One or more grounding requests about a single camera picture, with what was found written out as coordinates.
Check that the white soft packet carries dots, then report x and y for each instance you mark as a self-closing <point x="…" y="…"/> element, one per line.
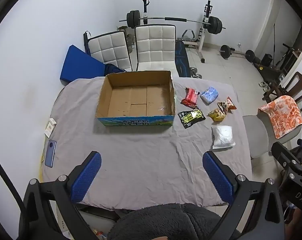
<point x="223" y="137"/>

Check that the red snack packet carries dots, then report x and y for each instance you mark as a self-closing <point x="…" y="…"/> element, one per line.
<point x="190" y="98"/>

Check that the black wipes packet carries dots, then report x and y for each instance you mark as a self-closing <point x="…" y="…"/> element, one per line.
<point x="191" y="117"/>

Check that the black exercise machine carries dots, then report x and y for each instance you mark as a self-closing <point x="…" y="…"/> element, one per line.
<point x="273" y="70"/>

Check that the barbell with black plates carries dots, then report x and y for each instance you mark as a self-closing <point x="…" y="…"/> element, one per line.
<point x="133" y="18"/>

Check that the grey office chair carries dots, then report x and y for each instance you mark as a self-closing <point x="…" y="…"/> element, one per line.
<point x="256" y="135"/>

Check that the blue smartphone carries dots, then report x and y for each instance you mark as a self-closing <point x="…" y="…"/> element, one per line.
<point x="50" y="153"/>

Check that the light blue tissue packet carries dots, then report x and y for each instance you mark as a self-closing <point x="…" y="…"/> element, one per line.
<point x="209" y="95"/>

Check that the brown wooden chair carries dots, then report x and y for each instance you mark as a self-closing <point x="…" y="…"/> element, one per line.
<point x="300" y="85"/>

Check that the white quilted chair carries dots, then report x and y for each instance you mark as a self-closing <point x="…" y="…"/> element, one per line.
<point x="154" y="46"/>
<point x="108" y="48"/>

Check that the orange snack packet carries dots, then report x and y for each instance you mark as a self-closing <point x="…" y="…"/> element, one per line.
<point x="227" y="105"/>

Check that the dark grey fleece clothing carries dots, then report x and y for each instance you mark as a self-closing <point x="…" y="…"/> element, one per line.
<point x="166" y="222"/>

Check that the chrome dumbbell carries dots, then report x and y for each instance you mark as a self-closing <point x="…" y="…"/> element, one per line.
<point x="197" y="73"/>

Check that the small barbell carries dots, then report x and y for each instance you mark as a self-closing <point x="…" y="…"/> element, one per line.
<point x="225" y="52"/>

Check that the small white card box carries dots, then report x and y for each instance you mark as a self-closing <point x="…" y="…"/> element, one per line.
<point x="50" y="127"/>

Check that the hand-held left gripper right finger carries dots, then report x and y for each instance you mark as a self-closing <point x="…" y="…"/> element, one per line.
<point x="217" y="177"/>

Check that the white weight bench rack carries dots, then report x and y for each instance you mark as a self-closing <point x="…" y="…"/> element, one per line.
<point x="203" y="40"/>

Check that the yellow panda snack packet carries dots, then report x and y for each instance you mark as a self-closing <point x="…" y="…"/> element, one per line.
<point x="217" y="115"/>

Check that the black bench pad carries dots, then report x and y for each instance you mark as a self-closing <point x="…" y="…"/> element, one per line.
<point x="182" y="60"/>

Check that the cardboard box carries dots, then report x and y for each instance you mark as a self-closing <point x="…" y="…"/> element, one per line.
<point x="138" y="100"/>

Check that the blue foam mat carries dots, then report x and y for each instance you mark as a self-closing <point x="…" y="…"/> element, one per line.
<point x="78" y="66"/>

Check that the person's left hand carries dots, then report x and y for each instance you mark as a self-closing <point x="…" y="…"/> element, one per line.
<point x="159" y="238"/>

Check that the dark blue cloth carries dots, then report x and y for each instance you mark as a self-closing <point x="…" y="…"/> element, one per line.
<point x="113" y="69"/>

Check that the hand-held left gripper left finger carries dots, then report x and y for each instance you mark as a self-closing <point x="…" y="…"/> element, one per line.
<point x="87" y="177"/>

